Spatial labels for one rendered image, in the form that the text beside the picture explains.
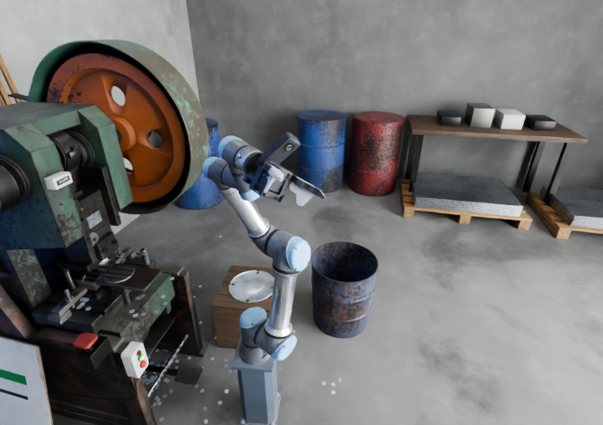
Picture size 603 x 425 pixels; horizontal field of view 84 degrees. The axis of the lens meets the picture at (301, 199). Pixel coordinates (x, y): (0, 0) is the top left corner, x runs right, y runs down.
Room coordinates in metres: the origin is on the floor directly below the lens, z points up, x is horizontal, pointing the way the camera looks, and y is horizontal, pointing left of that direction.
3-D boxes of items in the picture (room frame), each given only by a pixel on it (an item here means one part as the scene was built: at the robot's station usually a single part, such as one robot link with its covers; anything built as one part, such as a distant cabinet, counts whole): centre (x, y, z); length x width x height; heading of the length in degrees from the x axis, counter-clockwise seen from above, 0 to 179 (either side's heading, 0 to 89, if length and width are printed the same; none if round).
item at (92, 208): (1.24, 0.92, 1.04); 0.17 x 0.15 x 0.30; 78
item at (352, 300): (1.72, -0.27, 0.24); 0.42 x 0.42 x 0.48
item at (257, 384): (1.08, 0.21, 0.23); 0.19 x 0.19 x 0.45; 85
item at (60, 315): (1.08, 0.99, 0.76); 0.17 x 0.06 x 0.10; 168
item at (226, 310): (1.63, 0.30, 0.18); 0.40 x 0.38 x 0.35; 83
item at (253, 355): (1.08, 0.21, 0.50); 0.15 x 0.15 x 0.10
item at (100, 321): (1.25, 0.96, 0.68); 0.45 x 0.30 x 0.06; 168
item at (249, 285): (1.63, 0.30, 0.35); 0.29 x 0.29 x 0.01
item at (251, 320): (1.07, 0.21, 0.62); 0.13 x 0.12 x 0.14; 51
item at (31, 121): (1.28, 1.10, 0.83); 0.79 x 0.43 x 1.34; 78
